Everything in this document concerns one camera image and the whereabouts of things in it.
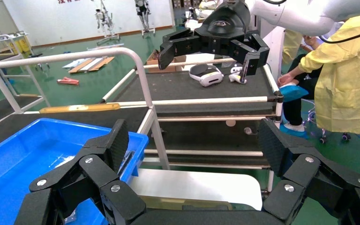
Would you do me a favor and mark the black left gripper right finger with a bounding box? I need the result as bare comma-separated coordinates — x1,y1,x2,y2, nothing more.
257,118,360,225

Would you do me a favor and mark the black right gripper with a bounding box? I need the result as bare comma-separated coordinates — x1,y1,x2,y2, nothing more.
158,0,270,77

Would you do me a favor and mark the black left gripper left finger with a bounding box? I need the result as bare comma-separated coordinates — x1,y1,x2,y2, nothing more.
14,119,147,225

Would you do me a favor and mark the white VR headset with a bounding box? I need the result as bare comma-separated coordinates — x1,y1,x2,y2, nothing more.
188,63,225,88

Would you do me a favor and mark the wheeled stool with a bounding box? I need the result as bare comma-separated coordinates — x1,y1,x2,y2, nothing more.
304,99,352,145

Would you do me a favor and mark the black-top trolley with white tubes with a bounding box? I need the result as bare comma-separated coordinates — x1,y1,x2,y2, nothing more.
100,57,285,193

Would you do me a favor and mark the white robot torso column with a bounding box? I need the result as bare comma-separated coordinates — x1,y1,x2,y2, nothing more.
260,18,286,82

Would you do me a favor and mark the brown cardboard box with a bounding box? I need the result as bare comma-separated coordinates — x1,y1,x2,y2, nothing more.
145,50,188,74

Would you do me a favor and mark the long yellow wooden edge strip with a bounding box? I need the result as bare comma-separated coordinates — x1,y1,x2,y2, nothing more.
39,103,121,114

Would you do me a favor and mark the blue plastic bin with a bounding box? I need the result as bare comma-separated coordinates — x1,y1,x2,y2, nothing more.
0,118,150,225

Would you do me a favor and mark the humanoid robot on stand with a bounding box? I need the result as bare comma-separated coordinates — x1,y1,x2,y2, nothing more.
133,0,156,36
90,0,120,41

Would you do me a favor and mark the person in yellow coat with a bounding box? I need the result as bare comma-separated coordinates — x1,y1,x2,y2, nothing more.
277,14,360,139

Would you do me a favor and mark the red floor tool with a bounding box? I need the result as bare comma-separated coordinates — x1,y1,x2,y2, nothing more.
57,76,80,86

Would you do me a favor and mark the wooden plank pile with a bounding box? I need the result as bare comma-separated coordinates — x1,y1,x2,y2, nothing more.
62,56,115,74

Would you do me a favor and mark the white tube handrail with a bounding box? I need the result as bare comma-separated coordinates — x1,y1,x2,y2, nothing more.
0,47,171,171

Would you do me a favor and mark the yellow caution sign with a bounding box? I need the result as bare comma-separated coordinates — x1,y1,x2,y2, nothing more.
9,34,32,55

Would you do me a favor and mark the tall white-frame trolley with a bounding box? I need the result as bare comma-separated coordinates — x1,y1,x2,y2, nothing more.
0,31,51,133

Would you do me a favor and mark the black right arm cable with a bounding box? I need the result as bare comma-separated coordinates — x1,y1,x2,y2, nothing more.
319,26,360,45

